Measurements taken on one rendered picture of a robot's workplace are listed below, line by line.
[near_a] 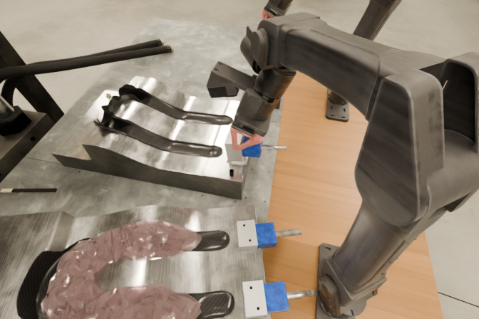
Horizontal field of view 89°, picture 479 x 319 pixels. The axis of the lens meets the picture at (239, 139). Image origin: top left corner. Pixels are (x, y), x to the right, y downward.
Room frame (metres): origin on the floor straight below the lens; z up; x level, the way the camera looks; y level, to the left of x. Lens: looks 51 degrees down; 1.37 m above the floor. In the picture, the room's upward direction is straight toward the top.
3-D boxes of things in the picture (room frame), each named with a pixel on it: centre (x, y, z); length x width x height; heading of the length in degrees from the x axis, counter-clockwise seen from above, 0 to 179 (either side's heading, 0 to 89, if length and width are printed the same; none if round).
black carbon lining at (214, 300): (0.09, 0.18, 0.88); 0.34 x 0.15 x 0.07; 96
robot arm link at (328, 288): (0.07, -0.18, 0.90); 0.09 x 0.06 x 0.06; 112
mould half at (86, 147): (0.45, 0.21, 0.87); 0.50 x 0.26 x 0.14; 78
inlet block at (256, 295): (0.06, -0.07, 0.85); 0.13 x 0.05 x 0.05; 96
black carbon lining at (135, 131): (0.43, 0.20, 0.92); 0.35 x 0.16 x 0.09; 78
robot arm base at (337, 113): (0.64, -0.34, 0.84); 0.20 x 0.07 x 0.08; 165
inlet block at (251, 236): (0.17, -0.06, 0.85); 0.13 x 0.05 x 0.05; 96
